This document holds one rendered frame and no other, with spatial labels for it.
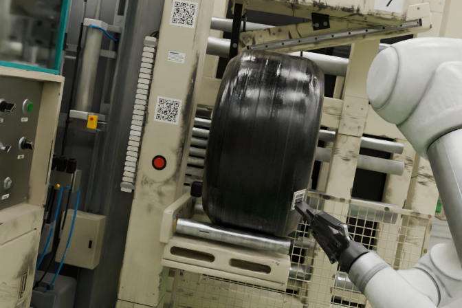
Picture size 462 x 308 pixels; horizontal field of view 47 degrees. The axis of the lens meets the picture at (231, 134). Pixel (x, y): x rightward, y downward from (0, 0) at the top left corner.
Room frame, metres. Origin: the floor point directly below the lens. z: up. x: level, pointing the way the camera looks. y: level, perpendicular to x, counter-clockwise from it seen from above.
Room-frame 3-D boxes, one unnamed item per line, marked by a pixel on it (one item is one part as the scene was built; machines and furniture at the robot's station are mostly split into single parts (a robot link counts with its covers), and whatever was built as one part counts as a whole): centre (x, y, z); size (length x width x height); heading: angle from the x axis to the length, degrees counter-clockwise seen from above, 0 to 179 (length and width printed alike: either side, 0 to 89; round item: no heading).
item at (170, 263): (1.65, -0.06, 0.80); 0.37 x 0.36 x 0.02; 174
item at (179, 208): (1.67, 0.11, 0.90); 0.40 x 0.03 x 0.10; 174
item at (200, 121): (2.05, 0.12, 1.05); 0.20 x 0.15 x 0.30; 84
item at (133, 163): (1.63, 0.28, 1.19); 0.05 x 0.04 x 0.48; 174
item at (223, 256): (1.51, -0.05, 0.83); 0.36 x 0.09 x 0.06; 84
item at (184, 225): (1.51, -0.05, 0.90); 0.35 x 0.05 x 0.05; 84
